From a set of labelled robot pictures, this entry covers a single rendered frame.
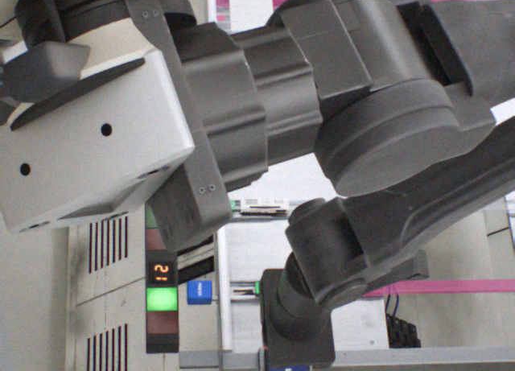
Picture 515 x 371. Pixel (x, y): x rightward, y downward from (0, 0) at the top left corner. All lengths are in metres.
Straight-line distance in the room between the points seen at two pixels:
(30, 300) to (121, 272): 0.21
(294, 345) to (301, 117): 0.54
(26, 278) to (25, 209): 1.55
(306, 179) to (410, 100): 0.83
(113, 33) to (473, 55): 0.21
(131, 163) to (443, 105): 0.18
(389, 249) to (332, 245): 0.05
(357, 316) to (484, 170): 0.48
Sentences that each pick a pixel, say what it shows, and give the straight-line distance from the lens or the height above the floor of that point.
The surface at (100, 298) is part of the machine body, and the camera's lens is 1.95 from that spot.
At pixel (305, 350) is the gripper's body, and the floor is 0.91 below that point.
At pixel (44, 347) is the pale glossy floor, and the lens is 2.05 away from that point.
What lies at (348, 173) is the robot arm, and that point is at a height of 1.23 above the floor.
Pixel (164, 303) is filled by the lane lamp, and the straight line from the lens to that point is 1.29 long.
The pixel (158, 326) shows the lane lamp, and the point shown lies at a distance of 1.28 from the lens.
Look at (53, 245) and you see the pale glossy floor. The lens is 2.14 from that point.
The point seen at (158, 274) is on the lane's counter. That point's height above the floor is 0.65.
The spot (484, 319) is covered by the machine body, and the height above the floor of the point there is 0.62.
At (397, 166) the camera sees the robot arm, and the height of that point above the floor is 1.24.
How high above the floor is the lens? 1.50
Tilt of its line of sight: 33 degrees down
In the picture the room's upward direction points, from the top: 66 degrees clockwise
